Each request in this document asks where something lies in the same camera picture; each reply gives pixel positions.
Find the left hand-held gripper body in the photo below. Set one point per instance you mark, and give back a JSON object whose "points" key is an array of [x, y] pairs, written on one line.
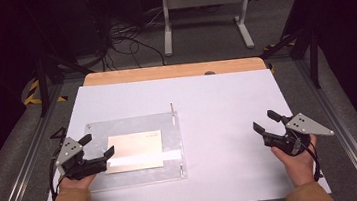
{"points": [[69, 152]]}

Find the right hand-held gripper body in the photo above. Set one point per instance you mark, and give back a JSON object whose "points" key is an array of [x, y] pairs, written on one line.
{"points": [[306, 126]]}

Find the photo card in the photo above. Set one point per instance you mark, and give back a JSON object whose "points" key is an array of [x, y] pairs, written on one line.
{"points": [[136, 145]]}

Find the person's left hand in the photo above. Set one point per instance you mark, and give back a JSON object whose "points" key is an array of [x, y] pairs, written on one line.
{"points": [[76, 184]]}

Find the person's right hand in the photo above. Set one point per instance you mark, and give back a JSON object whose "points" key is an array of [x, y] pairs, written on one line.
{"points": [[299, 168]]}

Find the white board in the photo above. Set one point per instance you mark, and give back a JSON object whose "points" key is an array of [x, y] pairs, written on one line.
{"points": [[217, 109]]}

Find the black metal stand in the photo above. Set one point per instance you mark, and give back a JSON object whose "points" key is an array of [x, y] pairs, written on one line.
{"points": [[313, 59], [43, 88]]}

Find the yellow black hazard tape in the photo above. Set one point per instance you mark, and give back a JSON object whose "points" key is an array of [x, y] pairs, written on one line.
{"points": [[32, 95], [278, 44]]}

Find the wooden table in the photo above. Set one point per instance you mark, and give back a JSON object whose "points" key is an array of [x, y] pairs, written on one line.
{"points": [[163, 72]]}

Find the white metal stand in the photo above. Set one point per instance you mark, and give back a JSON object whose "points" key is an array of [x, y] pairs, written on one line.
{"points": [[167, 31]]}

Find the aluminium rail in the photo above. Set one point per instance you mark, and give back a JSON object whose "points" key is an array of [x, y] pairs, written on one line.
{"points": [[348, 139], [23, 173]]}

